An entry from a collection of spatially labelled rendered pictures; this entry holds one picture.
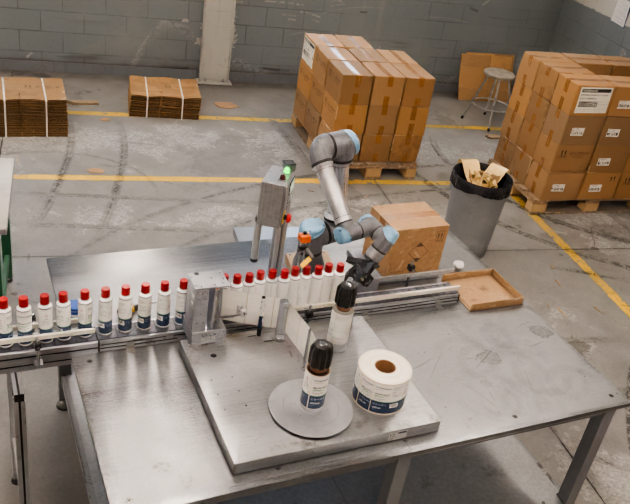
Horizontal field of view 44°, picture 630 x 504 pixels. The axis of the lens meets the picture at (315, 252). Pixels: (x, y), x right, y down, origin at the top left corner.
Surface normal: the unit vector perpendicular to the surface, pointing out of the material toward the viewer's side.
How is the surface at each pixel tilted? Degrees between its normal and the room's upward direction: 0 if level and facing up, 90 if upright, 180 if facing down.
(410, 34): 90
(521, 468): 0
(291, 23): 90
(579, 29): 90
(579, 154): 87
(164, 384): 0
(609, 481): 0
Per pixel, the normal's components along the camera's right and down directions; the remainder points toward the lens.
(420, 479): 0.14, -0.86
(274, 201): -0.20, 0.47
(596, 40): -0.96, 0.01
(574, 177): 0.33, 0.47
